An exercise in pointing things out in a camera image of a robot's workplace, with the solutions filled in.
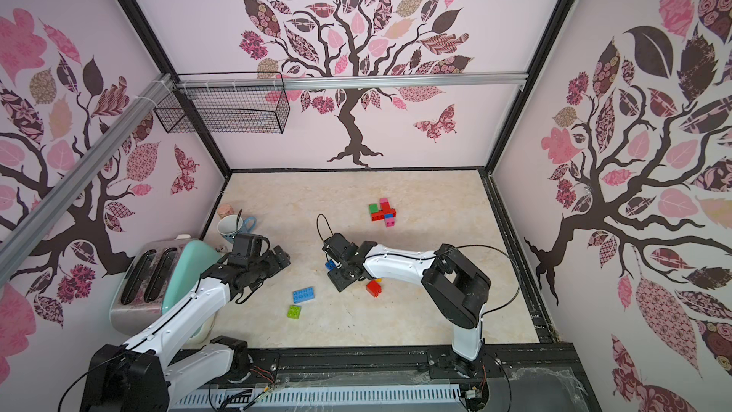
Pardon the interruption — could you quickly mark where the light blue long brick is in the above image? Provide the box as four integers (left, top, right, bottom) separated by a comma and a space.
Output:
292, 287, 316, 305

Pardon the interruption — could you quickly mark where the red long brick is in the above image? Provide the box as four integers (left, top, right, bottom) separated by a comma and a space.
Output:
370, 209, 396, 221

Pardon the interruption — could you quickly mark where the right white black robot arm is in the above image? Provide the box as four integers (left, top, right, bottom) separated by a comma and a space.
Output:
322, 233, 491, 362

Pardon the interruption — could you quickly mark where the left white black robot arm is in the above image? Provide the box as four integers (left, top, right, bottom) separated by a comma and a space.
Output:
79, 234, 291, 411

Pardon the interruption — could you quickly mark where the blue floral mug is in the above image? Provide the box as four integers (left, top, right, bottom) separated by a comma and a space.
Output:
217, 215, 257, 241

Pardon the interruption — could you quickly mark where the lime square brick front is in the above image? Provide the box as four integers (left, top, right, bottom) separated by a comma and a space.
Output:
287, 305, 302, 320

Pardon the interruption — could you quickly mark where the small pink cup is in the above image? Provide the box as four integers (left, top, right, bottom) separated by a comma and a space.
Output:
217, 204, 234, 219

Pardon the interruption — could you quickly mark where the mint chrome toaster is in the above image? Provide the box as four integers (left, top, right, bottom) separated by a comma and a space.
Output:
110, 235, 221, 336

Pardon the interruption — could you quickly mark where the black wire basket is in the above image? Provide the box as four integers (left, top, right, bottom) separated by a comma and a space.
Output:
154, 72, 290, 135

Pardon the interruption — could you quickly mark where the white slotted cable duct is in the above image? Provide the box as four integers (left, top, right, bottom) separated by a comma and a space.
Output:
171, 385, 464, 411

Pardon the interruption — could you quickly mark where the aluminium frame rail back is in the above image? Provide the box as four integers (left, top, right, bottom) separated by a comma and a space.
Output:
177, 72, 528, 91

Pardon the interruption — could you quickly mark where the aluminium frame rail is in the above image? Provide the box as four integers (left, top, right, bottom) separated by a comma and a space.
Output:
177, 72, 528, 91
1, 74, 175, 283

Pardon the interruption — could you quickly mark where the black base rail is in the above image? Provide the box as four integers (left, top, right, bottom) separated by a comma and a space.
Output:
170, 342, 579, 381

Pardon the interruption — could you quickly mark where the aluminium frame rail left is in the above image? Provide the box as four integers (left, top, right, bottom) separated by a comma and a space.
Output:
1, 74, 175, 283

